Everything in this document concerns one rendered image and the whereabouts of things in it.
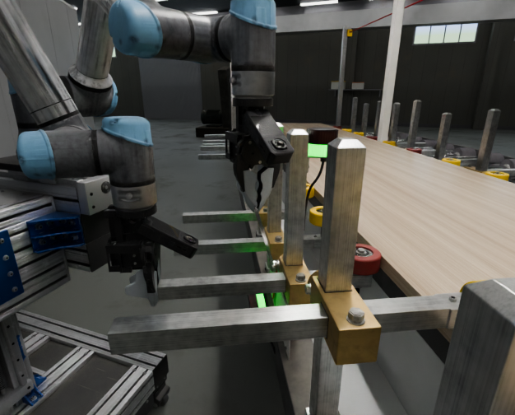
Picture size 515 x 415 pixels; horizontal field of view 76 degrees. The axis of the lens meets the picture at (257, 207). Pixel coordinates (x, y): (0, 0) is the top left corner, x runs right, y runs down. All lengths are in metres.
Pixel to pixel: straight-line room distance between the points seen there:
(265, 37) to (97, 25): 0.54
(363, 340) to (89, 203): 0.77
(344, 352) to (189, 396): 1.27
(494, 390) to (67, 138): 0.57
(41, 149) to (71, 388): 1.08
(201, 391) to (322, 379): 1.14
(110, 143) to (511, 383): 0.54
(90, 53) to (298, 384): 0.94
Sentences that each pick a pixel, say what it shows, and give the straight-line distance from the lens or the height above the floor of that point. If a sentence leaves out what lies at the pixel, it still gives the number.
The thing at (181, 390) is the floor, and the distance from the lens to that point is 1.67.
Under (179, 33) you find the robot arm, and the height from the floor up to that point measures 1.30.
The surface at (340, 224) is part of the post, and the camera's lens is 0.42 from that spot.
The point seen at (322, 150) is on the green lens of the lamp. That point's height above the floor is 1.11.
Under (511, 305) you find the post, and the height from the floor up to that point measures 1.12.
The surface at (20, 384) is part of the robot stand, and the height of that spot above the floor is 0.37.
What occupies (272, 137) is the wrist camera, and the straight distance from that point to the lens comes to 0.55.
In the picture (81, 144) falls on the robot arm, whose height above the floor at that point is 1.14.
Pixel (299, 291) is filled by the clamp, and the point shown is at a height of 0.85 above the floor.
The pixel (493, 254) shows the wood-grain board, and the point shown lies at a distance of 0.84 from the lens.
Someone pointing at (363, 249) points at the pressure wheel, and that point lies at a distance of 0.72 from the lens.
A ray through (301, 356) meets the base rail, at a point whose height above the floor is 0.70.
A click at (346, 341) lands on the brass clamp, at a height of 0.95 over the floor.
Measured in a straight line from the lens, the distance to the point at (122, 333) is 0.43.
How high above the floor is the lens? 1.22
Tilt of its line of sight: 19 degrees down
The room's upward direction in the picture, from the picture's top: straight up
